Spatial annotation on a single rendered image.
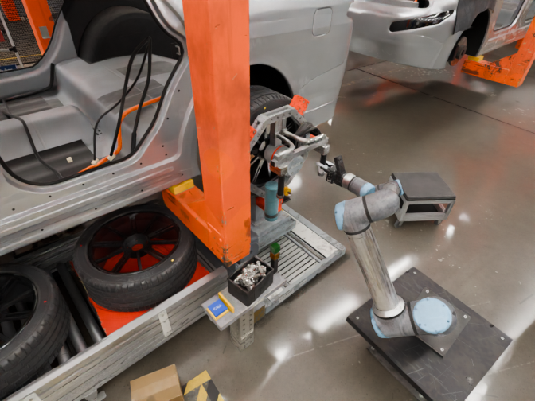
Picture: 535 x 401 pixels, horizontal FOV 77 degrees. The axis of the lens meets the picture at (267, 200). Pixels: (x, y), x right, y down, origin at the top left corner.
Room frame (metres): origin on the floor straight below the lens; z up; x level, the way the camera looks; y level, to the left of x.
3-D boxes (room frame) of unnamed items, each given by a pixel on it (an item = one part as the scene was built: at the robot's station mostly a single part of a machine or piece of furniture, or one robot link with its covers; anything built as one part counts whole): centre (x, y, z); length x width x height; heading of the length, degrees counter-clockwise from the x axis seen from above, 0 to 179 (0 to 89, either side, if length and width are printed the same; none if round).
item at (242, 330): (1.04, 0.12, 0.21); 0.10 x 0.10 x 0.42; 43
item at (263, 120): (1.77, -0.04, 0.85); 0.54 x 0.07 x 0.54; 133
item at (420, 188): (2.24, -1.25, 0.17); 0.43 x 0.36 x 0.34; 95
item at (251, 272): (1.08, 0.07, 0.51); 0.20 x 0.14 x 0.13; 142
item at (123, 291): (1.35, 0.75, 0.39); 0.66 x 0.66 x 0.24
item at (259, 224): (1.89, 0.08, 0.32); 0.40 x 0.30 x 0.28; 133
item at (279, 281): (1.06, 0.10, 0.44); 0.43 x 0.17 x 0.03; 133
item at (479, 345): (0.98, -0.87, 0.15); 0.60 x 0.60 x 0.30; 38
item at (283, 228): (1.89, 0.08, 0.13); 0.50 x 0.36 x 0.10; 133
